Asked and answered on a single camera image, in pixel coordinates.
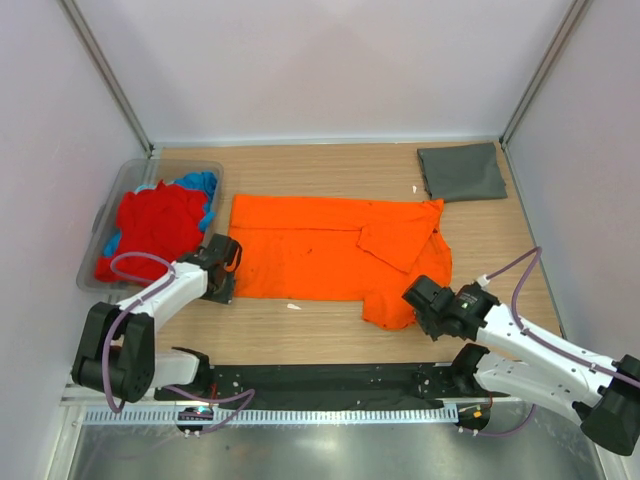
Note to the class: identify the white slotted cable duct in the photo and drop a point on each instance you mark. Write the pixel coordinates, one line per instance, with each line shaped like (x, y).
(201, 416)

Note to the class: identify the red t shirt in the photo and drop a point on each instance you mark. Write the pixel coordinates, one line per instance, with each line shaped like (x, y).
(141, 268)

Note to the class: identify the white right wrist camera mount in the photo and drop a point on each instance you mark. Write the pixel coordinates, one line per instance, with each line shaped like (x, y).
(483, 281)

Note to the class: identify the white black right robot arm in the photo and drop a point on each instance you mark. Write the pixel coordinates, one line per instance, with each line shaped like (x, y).
(518, 358)

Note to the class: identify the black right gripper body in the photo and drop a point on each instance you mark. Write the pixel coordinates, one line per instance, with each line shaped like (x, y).
(429, 324)

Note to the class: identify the aluminium frame post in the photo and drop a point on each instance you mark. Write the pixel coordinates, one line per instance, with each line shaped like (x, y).
(569, 24)
(97, 57)

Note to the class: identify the blue t shirt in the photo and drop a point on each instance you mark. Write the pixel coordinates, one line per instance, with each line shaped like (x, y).
(202, 180)

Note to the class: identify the folded grey t shirt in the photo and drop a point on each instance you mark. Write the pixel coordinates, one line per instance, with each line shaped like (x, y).
(462, 173)

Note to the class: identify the left aluminium frame post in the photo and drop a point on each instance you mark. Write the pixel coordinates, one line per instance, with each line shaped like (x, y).
(97, 57)

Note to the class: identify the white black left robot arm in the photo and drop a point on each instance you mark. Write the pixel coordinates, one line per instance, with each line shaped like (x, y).
(116, 354)

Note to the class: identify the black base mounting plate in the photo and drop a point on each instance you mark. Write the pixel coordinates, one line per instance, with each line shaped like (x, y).
(367, 387)

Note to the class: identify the orange t shirt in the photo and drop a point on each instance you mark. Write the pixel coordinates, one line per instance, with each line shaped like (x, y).
(333, 249)

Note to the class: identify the right aluminium frame post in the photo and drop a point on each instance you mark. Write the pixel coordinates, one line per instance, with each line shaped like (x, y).
(569, 24)

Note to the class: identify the clear plastic bin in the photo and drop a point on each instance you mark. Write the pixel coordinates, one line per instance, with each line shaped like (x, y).
(132, 175)

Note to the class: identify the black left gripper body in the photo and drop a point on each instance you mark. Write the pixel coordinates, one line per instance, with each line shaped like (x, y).
(223, 294)

